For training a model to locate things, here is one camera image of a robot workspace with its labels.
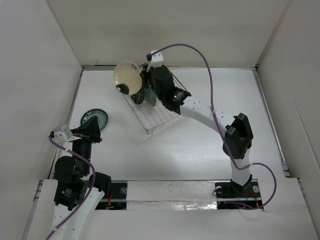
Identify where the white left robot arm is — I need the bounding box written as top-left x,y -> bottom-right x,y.
47,116 -> 112,240

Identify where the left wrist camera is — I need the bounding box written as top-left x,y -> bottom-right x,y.
49,125 -> 73,143

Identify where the beige plate with writing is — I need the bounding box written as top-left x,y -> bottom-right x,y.
112,61 -> 142,95

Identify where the blue and white plate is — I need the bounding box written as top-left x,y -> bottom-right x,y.
80,108 -> 109,132

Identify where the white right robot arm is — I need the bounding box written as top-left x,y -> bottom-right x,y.
140,65 -> 254,197

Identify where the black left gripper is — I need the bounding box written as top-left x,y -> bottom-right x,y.
68,114 -> 103,174

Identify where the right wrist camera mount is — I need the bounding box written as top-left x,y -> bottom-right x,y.
146,50 -> 164,72

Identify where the light green rectangular dish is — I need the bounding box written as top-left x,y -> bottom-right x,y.
144,85 -> 157,107

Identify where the glossy black plate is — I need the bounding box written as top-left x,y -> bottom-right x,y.
130,86 -> 145,105

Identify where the silver wire dish rack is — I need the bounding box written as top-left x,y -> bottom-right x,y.
124,62 -> 191,137

